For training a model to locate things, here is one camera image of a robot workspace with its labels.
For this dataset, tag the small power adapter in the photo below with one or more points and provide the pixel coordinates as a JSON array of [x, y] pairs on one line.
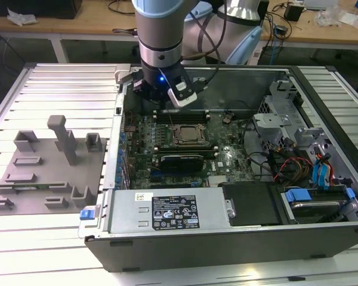
[[282, 29]]

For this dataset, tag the large black box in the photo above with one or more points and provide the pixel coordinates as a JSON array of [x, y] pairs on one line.
[[32, 7]]

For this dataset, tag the RAM slot with white latches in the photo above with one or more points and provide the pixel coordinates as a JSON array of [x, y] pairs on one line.
[[210, 154], [210, 148], [194, 117], [194, 111]]

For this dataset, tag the flat white carton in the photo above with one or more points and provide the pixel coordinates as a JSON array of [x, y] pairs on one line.
[[356, 22]]

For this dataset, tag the wooden desk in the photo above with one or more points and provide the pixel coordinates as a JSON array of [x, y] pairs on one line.
[[316, 32], [77, 26]]

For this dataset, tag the hard disk in blue carrier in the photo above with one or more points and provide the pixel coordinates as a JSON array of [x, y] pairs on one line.
[[298, 195]]

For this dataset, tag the CPU socket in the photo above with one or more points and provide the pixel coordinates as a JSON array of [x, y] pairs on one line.
[[176, 131]]

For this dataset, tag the grey parts rack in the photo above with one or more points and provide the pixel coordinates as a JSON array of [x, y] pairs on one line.
[[47, 184]]

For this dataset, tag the white box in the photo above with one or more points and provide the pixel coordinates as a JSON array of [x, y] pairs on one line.
[[319, 3]]

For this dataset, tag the silver chipset heatsink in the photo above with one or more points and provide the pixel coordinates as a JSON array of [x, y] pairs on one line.
[[218, 180]]

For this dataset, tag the blue case latch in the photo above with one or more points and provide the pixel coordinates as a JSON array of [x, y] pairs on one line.
[[87, 215]]

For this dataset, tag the black plastic drive cover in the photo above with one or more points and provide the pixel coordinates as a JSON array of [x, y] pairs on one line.
[[250, 205]]

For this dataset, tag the grey power supply with label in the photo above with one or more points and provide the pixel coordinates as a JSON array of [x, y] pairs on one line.
[[128, 214]]

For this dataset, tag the crumpled clear plastic bag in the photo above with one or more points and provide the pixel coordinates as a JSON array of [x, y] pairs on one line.
[[21, 16]]

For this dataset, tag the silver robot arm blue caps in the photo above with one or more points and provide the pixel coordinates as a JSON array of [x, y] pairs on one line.
[[158, 35]]

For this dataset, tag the open black PC case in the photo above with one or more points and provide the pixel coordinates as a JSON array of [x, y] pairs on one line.
[[197, 253]]

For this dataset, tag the silver coin battery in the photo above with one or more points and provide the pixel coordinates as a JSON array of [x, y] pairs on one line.
[[226, 119]]

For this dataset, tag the silver CPU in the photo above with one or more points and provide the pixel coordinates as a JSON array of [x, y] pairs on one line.
[[191, 132]]

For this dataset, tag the clear plastic bags pile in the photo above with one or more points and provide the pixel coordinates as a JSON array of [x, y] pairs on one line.
[[328, 16]]

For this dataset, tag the silver metal drive cage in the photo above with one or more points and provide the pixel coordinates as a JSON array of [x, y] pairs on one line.
[[268, 119]]

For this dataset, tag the green motherboard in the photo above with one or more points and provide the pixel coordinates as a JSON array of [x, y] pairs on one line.
[[229, 162]]

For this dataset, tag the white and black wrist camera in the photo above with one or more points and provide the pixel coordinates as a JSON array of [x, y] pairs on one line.
[[183, 90]]

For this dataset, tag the small black box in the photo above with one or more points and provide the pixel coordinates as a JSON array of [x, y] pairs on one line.
[[292, 12]]

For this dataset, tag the black graphics card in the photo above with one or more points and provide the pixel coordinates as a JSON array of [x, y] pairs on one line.
[[182, 164]]

